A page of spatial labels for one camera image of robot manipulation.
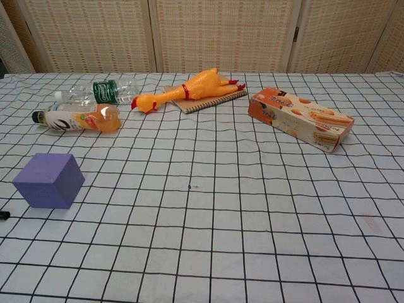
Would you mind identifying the purple foam cube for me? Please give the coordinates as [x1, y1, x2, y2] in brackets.
[12, 152, 86, 210]

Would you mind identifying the brown spiral notebook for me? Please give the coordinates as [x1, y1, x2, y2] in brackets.
[163, 73, 247, 115]

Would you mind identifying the white checkered tablecloth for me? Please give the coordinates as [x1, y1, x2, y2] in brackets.
[0, 71, 404, 303]

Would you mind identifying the yellow rubber chicken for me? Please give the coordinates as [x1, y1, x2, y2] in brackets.
[131, 68, 247, 114]

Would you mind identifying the orange biscuit box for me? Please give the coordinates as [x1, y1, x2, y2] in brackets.
[247, 86, 354, 154]

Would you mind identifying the clear bottle green label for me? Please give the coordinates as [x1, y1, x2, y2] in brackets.
[54, 78, 141, 107]

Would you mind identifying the woven folding screen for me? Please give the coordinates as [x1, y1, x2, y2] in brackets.
[0, 0, 404, 75]

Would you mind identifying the orange drink bottle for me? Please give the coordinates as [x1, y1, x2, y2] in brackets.
[32, 104, 122, 136]

